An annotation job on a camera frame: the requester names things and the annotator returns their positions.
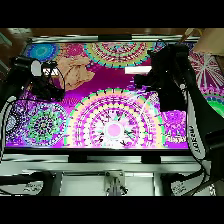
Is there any beige garment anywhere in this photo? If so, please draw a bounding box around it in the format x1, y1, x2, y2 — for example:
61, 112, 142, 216
192, 28, 224, 56
54, 52, 98, 92

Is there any silver frame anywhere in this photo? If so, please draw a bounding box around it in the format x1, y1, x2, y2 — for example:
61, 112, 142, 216
0, 34, 224, 197

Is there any black cable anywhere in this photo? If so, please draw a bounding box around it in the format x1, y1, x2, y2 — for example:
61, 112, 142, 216
181, 156, 216, 197

